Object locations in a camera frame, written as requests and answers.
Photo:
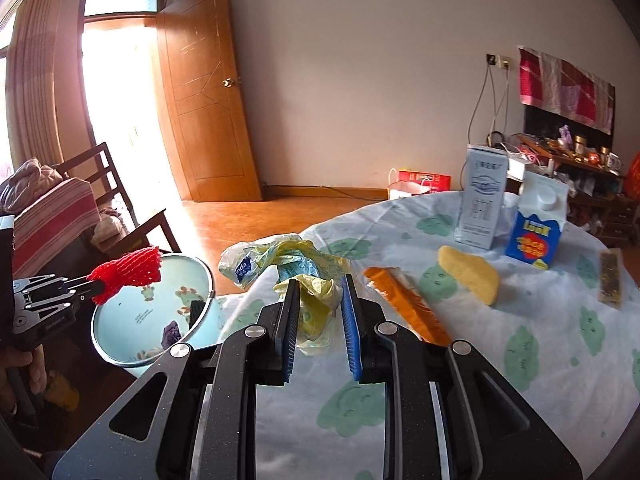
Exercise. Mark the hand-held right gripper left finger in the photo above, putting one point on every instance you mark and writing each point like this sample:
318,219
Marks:
289,330

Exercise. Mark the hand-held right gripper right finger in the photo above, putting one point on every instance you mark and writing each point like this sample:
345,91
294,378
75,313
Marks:
351,330

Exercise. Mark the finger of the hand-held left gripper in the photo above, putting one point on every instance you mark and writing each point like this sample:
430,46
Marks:
75,281
85,294

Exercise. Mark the yellow white plastic bag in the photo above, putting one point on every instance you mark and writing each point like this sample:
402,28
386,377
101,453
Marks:
317,305

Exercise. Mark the red foam net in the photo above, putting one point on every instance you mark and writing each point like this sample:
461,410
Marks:
130,270

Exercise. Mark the light blue enamel basin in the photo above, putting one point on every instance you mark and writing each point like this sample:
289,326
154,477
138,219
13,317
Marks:
145,305

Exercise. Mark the person's left hand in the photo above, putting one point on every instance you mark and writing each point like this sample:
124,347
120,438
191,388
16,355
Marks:
35,375

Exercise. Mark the orange clear wrapper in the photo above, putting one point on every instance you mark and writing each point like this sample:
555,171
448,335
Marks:
405,300

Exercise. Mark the red striped cloth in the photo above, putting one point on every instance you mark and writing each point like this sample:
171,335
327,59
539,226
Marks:
50,220

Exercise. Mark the clear blue-print plastic bag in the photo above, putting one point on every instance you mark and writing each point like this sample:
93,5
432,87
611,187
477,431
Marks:
245,265

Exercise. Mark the dark wooden chair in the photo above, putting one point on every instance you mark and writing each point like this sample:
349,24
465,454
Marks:
112,180

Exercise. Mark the beige clothes pile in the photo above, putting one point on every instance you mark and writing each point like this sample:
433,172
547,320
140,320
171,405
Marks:
27,182

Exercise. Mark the yellow foam sponge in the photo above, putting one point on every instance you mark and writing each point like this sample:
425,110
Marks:
470,275

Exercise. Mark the white paper shopping bag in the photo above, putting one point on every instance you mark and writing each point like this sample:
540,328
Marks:
407,190

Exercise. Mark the red cardboard box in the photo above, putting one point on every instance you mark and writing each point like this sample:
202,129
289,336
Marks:
435,180

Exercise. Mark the tall white grey carton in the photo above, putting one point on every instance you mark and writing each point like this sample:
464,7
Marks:
480,200

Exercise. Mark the blue white gable carton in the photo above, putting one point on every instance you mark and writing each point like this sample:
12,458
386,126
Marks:
535,230

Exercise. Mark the wooden door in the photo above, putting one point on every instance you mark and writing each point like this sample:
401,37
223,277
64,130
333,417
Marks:
210,110

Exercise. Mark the striped curtain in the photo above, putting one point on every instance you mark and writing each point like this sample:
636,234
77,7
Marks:
37,60

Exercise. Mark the white flat box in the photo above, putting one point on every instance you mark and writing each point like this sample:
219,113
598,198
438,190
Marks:
518,166

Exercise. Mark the brown snack bar packet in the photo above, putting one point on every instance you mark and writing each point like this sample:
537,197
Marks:
610,277

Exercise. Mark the cluttered wooden cabinet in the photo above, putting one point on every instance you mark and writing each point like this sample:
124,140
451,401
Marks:
600,200

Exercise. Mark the black television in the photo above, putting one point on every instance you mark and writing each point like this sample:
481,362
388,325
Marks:
545,122

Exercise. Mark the gold jar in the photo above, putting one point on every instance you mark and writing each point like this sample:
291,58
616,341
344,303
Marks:
580,143

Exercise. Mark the red plastic bag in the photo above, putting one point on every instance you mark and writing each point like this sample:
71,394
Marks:
634,172

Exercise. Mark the red pink patchwork cloth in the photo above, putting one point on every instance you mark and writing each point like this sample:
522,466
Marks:
565,85

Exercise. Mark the wall socket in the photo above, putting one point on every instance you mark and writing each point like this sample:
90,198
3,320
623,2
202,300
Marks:
498,60

